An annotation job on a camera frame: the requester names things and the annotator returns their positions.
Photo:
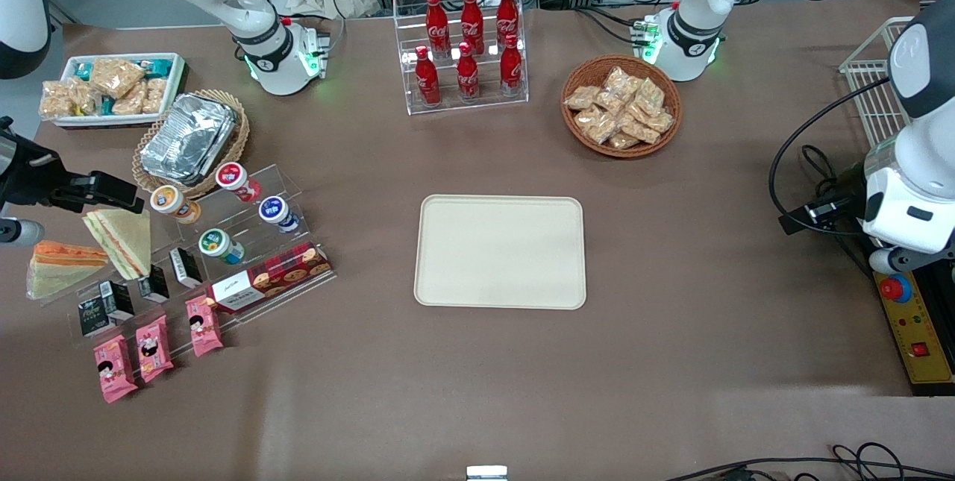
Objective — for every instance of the green lid yogurt cup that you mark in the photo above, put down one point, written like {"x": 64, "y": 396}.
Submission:
{"x": 214, "y": 242}

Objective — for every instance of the small silver metal block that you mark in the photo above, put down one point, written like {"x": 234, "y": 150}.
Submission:
{"x": 486, "y": 473}

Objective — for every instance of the beige plastic tray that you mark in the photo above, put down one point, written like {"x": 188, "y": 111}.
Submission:
{"x": 500, "y": 251}

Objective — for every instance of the white rectangular plastic bin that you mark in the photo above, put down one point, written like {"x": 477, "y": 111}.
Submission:
{"x": 175, "y": 82}

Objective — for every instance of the red cola bottle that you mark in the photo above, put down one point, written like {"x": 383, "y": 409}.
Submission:
{"x": 471, "y": 19}
{"x": 437, "y": 26}
{"x": 427, "y": 82}
{"x": 467, "y": 78}
{"x": 507, "y": 15}
{"x": 511, "y": 67}

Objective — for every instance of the yellow emergency stop box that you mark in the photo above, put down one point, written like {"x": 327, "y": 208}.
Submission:
{"x": 921, "y": 332}

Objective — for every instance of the oval brown wicker basket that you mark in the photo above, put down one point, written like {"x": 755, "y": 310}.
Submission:
{"x": 239, "y": 145}

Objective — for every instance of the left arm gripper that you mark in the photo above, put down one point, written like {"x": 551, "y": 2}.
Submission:
{"x": 844, "y": 194}

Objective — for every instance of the pink snack packet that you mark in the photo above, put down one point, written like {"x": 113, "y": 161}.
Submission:
{"x": 154, "y": 348}
{"x": 114, "y": 369}
{"x": 203, "y": 326}

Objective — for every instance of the round brown wicker basket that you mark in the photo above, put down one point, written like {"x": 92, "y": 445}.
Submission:
{"x": 574, "y": 134}

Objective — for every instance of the small black carton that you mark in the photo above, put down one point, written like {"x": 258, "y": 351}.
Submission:
{"x": 118, "y": 300}
{"x": 154, "y": 283}
{"x": 185, "y": 266}
{"x": 93, "y": 317}

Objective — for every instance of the stacked silver foil containers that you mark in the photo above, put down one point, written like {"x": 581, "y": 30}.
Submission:
{"x": 186, "y": 138}

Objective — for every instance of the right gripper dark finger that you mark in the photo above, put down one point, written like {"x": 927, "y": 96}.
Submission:
{"x": 22, "y": 232}

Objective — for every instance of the red plaid cookie box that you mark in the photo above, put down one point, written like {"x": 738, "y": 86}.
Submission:
{"x": 276, "y": 272}

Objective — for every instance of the teal snack packet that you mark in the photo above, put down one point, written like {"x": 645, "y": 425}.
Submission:
{"x": 82, "y": 71}
{"x": 158, "y": 65}

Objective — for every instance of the sandwich orange filling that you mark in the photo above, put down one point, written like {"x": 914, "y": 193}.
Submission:
{"x": 60, "y": 276}

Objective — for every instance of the orange lid yogurt cup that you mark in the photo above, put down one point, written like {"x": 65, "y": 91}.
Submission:
{"x": 168, "y": 200}

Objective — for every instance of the blue lid yogurt cup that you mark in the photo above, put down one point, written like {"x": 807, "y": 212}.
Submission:
{"x": 274, "y": 209}

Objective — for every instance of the clear acrylic bottle rack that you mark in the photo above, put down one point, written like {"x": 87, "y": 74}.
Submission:
{"x": 485, "y": 104}

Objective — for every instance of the wrapped sandwich ham lettuce filling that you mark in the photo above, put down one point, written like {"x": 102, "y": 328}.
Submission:
{"x": 123, "y": 239}

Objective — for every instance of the clear packet puffed snack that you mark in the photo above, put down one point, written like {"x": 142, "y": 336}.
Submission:
{"x": 116, "y": 77}
{"x": 86, "y": 97}
{"x": 650, "y": 97}
{"x": 129, "y": 103}
{"x": 154, "y": 95}
{"x": 610, "y": 102}
{"x": 623, "y": 82}
{"x": 595, "y": 124}
{"x": 582, "y": 97}
{"x": 639, "y": 130}
{"x": 56, "y": 101}
{"x": 658, "y": 121}
{"x": 623, "y": 141}

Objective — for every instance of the clear acrylic tiered stand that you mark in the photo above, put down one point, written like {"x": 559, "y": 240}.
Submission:
{"x": 283, "y": 183}

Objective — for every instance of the brown table cover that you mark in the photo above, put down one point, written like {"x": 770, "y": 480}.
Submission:
{"x": 671, "y": 354}

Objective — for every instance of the red lid yogurt cup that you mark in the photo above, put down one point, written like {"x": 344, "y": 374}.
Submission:
{"x": 233, "y": 177}

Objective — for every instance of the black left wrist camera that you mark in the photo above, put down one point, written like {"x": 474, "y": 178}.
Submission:
{"x": 828, "y": 211}

